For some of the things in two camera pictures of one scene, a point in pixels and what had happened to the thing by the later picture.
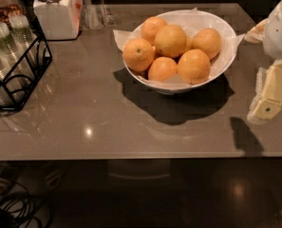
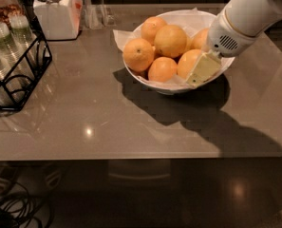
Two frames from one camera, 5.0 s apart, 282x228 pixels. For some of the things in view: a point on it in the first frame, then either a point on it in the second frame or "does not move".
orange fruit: x=170 y=40 does not move
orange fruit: x=194 y=66 does not move
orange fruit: x=161 y=68 does not move
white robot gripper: x=279 y=32 -> x=224 y=37
